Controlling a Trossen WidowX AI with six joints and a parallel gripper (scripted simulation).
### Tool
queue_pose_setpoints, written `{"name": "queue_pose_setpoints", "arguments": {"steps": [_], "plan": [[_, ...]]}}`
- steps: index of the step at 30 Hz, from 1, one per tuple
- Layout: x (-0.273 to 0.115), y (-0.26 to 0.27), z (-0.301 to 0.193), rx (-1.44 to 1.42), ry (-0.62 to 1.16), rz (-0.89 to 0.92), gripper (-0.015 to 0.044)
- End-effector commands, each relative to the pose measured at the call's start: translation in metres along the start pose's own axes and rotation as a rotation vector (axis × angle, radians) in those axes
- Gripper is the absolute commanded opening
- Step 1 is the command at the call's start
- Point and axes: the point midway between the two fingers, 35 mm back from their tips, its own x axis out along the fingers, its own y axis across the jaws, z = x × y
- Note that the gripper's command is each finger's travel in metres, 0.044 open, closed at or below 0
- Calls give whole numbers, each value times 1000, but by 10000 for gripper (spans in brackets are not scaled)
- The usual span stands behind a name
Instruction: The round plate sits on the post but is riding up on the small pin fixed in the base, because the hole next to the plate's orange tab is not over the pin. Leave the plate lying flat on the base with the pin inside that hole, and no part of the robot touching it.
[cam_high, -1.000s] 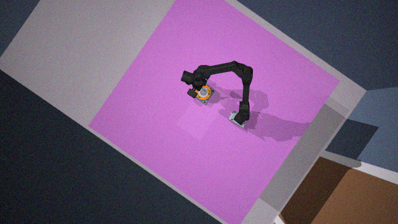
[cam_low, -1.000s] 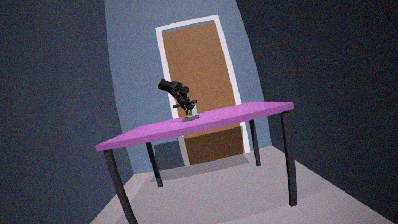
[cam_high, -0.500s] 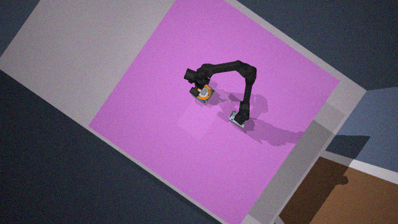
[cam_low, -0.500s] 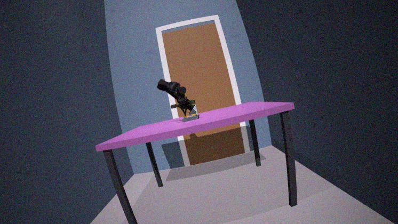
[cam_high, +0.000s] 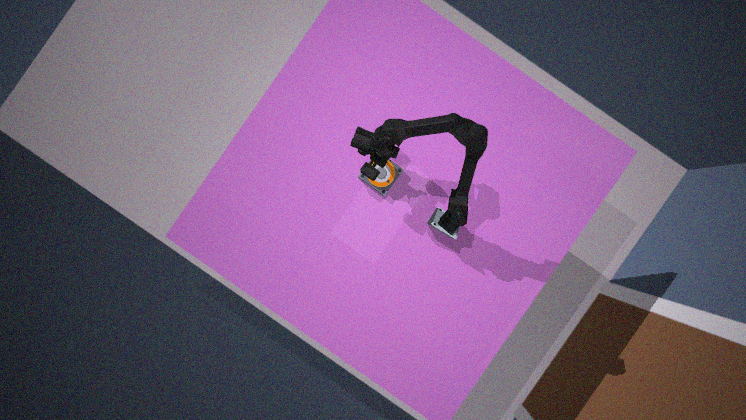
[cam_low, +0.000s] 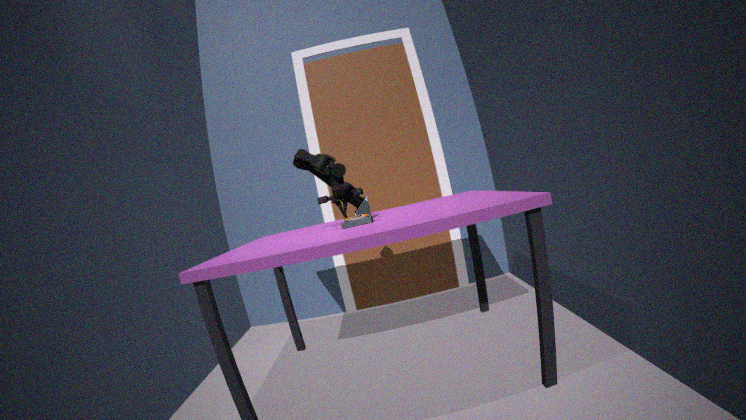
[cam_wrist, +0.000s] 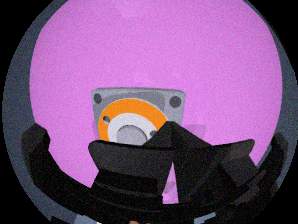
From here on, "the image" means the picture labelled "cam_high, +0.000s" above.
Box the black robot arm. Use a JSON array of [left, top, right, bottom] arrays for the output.
[[350, 113, 488, 235]]

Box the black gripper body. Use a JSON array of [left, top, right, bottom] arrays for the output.
[[360, 150, 390, 181]]

